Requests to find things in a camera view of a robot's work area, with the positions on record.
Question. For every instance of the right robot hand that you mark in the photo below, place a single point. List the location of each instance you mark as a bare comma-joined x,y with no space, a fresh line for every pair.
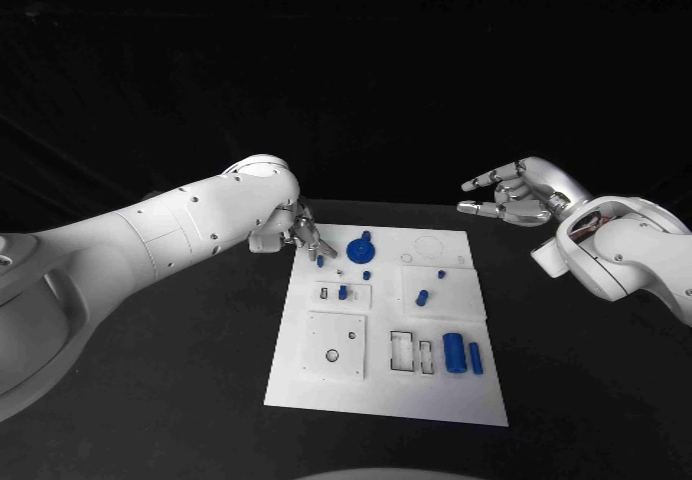
532,195

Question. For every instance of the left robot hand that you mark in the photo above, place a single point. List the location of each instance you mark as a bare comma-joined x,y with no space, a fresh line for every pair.
305,232

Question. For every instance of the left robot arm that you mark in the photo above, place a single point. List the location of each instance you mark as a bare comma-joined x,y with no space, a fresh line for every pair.
161,240

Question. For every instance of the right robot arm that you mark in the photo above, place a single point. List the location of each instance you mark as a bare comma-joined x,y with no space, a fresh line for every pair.
621,255

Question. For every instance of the white task board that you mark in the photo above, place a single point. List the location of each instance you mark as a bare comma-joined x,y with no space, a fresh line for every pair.
386,322

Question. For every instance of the blue gear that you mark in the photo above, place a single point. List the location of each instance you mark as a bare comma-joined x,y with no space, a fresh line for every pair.
360,250

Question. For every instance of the blue plug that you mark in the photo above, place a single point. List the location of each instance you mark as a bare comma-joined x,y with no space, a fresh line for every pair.
341,292

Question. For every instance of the short blue cylinder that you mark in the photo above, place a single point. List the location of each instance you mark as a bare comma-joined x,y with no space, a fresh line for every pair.
421,298

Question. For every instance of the thick long blue cylinder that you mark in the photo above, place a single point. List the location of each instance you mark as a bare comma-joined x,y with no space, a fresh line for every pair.
454,352

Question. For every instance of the thin long blue cylinder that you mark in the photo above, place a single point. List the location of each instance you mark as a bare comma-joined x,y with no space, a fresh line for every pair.
475,358

